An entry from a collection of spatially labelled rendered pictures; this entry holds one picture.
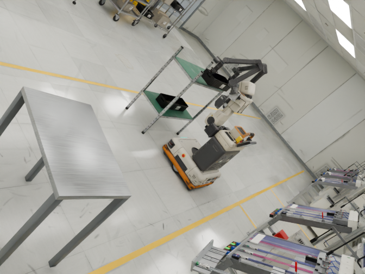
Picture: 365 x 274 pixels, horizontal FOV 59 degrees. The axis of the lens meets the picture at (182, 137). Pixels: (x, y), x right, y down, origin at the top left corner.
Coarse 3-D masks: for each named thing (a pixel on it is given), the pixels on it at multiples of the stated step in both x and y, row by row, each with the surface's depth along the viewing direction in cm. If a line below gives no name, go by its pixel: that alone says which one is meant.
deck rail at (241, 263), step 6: (234, 264) 214; (240, 264) 212; (246, 264) 210; (252, 264) 210; (240, 270) 212; (246, 270) 210; (252, 270) 208; (258, 270) 206; (264, 270) 204; (270, 270) 204
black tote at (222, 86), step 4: (204, 72) 383; (208, 72) 380; (212, 72) 398; (204, 76) 382; (208, 76) 380; (212, 76) 377; (216, 76) 414; (220, 76) 420; (208, 80) 380; (212, 80) 377; (216, 80) 383; (220, 80) 431; (224, 80) 430; (208, 84) 380; (212, 84) 386; (216, 84) 392; (220, 84) 399; (224, 84) 406; (220, 88) 409; (224, 88) 416; (228, 88) 424
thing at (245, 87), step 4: (240, 84) 379; (244, 84) 376; (248, 84) 374; (252, 84) 378; (240, 88) 379; (244, 88) 376; (248, 88) 374; (252, 88) 380; (244, 92) 377; (248, 92) 375; (252, 92) 382
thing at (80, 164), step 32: (32, 96) 172; (0, 128) 183; (64, 128) 173; (96, 128) 195; (64, 160) 157; (96, 160) 174; (64, 192) 143; (96, 192) 158; (128, 192) 175; (32, 224) 149; (96, 224) 184; (0, 256) 161; (64, 256) 200
